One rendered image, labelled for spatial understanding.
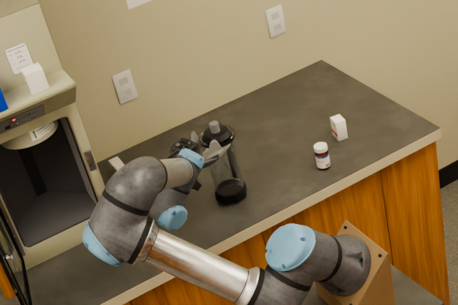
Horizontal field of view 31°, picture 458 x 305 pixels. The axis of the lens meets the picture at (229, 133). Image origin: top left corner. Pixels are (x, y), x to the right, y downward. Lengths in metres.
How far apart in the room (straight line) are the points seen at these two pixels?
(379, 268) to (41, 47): 1.07
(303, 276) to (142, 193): 0.42
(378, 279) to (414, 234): 0.93
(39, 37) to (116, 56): 0.62
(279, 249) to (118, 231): 0.37
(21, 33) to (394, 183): 1.29
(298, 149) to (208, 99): 0.50
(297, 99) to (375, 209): 0.53
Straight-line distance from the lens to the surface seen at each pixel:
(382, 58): 3.47
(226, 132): 2.43
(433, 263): 3.09
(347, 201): 2.67
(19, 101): 2.23
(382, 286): 2.06
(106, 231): 1.86
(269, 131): 2.86
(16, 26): 2.26
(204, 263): 1.90
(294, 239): 1.90
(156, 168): 1.89
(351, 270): 2.00
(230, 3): 2.99
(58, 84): 2.25
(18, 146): 2.42
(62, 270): 2.53
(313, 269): 1.93
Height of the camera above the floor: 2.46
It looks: 32 degrees down
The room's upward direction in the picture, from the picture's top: 14 degrees counter-clockwise
